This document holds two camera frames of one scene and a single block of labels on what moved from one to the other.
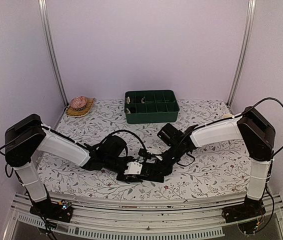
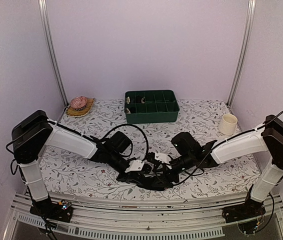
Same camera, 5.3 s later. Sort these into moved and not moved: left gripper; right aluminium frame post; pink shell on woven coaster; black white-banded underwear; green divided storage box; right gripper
Moved: right gripper; black white-banded underwear
Not moved: pink shell on woven coaster; right aluminium frame post; green divided storage box; left gripper
